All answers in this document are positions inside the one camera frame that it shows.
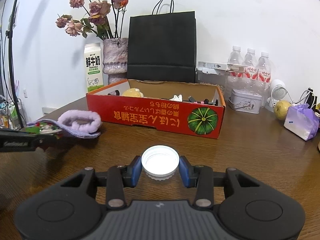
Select white vent panel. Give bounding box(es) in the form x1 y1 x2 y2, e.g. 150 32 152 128
41 106 59 117

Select yellow plush toy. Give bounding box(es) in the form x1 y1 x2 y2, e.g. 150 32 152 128
122 88 144 98

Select white cables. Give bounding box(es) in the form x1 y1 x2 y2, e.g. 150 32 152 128
287 89 317 105

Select red cardboard box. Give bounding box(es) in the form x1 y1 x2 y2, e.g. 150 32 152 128
86 79 226 140

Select black cable with pink tie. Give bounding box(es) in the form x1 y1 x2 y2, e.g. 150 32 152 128
161 95 219 106

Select white bottle cap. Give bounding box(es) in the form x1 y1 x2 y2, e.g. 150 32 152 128
141 145 180 181

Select mottled purple vase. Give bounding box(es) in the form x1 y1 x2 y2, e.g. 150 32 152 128
102 37 129 85

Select white printed tin box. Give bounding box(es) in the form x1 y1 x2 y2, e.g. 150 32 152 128
228 88 262 114

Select dried rose bouquet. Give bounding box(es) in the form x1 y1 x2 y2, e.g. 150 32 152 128
55 0 129 40

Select purple fluffy sock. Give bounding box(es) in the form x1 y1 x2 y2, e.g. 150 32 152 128
26 110 102 140

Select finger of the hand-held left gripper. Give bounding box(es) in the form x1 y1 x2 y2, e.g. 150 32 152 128
31 130 65 153

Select flat white red box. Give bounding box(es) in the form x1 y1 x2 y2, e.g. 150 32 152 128
197 61 247 74

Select clear plastic container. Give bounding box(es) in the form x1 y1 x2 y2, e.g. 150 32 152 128
196 70 270 99

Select black light stand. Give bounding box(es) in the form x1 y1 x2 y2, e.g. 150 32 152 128
0 0 25 129

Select clear water bottle red label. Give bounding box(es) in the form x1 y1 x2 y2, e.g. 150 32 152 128
243 48 258 80
257 52 272 83
227 46 244 78

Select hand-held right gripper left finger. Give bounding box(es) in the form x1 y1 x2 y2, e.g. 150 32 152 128
60 155 143 210

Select white green milk carton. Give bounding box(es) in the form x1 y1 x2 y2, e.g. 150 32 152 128
84 43 105 93

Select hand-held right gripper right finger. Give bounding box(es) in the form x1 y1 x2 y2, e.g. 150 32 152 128
179 155 262 209

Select black paper bag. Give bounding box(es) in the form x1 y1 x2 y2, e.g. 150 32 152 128
127 0 197 83

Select purple tissue pack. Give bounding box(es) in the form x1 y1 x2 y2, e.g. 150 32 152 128
284 104 320 141

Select clutter of small bottles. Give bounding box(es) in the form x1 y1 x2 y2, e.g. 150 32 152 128
0 95 23 128

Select white round gadget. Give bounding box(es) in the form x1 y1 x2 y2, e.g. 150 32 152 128
266 79 288 112

